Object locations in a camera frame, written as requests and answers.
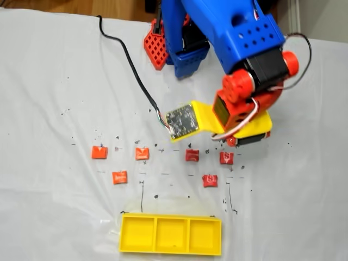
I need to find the red medicine sachet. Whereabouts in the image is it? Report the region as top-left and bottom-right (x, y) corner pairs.
(219, 151), (234, 165)
(185, 148), (200, 163)
(202, 174), (218, 188)

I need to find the orange medicine sachet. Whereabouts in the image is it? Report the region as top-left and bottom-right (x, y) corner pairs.
(111, 170), (128, 185)
(135, 147), (150, 161)
(91, 146), (109, 160)

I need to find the yellow three-compartment box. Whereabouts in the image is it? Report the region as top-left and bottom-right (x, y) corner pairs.
(119, 213), (223, 257)

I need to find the white baseboard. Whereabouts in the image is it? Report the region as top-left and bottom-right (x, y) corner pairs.
(288, 0), (301, 39)

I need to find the white red servo wire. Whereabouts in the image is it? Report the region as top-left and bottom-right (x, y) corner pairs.
(211, 32), (313, 141)

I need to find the camera board on yellow bracket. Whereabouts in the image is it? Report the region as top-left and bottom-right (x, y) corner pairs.
(165, 100), (218, 142)

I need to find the black camera cable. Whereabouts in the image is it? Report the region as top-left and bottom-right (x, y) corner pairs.
(97, 15), (171, 134)

